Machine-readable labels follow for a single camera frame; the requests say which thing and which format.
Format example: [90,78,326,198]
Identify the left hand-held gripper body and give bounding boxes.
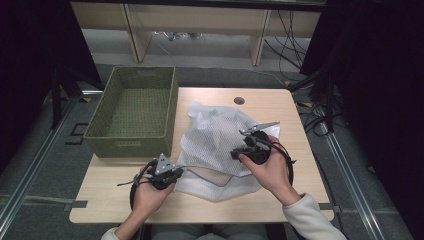
[146,153,178,191]

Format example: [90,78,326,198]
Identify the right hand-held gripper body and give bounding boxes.
[239,120,281,165]

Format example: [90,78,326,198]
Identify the white mesh laundry bag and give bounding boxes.
[173,99,282,203]

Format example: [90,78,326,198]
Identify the green woven basket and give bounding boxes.
[83,65,179,159]

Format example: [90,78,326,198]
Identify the person's right hand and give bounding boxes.
[238,136,303,207]

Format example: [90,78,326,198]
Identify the person's left hand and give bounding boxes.
[131,168,176,219]

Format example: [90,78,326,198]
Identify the person's legs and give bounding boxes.
[151,223,268,240]

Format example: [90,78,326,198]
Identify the black metal stand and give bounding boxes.
[288,71,337,133]
[49,64,104,130]

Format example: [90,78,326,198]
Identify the grey floor tape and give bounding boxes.
[319,202,343,214]
[0,194,89,212]

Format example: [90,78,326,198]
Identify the black floor tape mark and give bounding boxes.
[64,122,89,146]

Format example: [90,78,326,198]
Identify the black curtain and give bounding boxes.
[0,0,103,174]
[299,0,424,240]

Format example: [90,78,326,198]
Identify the clear plastic wrap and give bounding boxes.
[154,30,203,42]

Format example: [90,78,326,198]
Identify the black floor cables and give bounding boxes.
[296,99,349,138]

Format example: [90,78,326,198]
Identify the metal floor rail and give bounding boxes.
[319,123,389,240]
[0,89,104,236]

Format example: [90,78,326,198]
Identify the black hanging cables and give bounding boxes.
[264,9,309,73]

